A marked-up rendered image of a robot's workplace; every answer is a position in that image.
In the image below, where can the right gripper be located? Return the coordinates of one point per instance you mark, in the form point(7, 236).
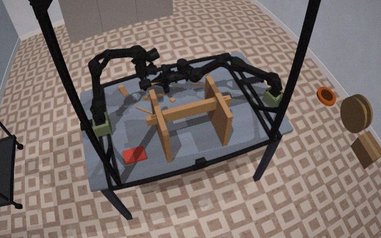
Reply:
point(166, 78)

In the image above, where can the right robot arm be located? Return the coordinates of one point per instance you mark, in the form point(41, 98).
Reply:
point(237, 64)

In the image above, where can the wooden end board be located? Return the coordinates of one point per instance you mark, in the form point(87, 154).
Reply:
point(161, 126)
point(221, 118)

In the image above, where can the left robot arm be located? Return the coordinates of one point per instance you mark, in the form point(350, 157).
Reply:
point(139, 55)

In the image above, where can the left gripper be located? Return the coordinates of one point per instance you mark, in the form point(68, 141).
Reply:
point(144, 83)

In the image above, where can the red rectangular block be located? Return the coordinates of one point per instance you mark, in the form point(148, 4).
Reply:
point(134, 155)

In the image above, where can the wooden rail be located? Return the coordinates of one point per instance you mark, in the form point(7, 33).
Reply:
point(187, 110)

